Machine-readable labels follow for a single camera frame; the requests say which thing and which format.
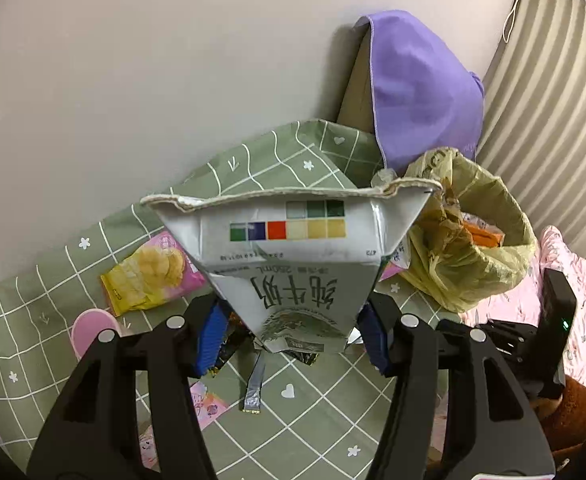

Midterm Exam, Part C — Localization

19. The beige pleated window blind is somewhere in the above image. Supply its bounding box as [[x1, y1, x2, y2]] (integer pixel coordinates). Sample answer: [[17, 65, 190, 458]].
[[477, 0, 586, 258]]

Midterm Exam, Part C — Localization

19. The brown fuzzy sleeve forearm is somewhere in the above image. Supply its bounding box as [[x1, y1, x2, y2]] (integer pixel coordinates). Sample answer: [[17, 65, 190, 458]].
[[540, 376, 586, 472]]

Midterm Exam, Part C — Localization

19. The pink lidded cup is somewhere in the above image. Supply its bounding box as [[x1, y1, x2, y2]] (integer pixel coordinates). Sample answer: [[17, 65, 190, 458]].
[[70, 309, 122, 360]]

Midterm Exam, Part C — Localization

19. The white milk carton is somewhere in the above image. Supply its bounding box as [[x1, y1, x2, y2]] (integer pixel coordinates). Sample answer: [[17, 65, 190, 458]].
[[141, 178, 441, 353]]

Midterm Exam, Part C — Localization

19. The yellow pink chips bag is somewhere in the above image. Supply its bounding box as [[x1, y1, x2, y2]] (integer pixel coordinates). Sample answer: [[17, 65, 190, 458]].
[[100, 231, 206, 318]]

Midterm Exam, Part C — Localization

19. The purple cloth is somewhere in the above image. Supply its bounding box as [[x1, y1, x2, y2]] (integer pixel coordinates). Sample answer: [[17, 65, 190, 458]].
[[357, 10, 485, 174]]

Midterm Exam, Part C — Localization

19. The pink floral bedsheet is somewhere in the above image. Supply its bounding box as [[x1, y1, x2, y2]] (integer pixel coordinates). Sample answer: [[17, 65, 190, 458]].
[[460, 224, 586, 396]]

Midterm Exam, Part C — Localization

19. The grey foil strip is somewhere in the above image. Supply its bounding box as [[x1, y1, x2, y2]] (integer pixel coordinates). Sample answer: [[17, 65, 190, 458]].
[[242, 351, 266, 414]]

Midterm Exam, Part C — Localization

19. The pink cartoon wrapper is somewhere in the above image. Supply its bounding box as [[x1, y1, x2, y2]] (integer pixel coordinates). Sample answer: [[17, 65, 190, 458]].
[[190, 380, 229, 430]]

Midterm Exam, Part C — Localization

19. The green checked tablecloth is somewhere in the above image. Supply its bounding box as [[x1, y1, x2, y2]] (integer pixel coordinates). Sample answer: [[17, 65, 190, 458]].
[[0, 120, 390, 479]]

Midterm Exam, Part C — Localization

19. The cardboard box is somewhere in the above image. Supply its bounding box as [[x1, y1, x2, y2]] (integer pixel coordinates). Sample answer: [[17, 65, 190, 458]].
[[337, 25, 375, 134]]

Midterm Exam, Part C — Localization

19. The yellow trash bag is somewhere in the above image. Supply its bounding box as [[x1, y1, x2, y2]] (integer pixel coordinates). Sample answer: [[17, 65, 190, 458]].
[[399, 148, 537, 313]]

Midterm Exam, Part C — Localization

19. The right hand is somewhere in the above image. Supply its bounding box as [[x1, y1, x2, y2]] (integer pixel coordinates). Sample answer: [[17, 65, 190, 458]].
[[530, 396, 564, 420]]

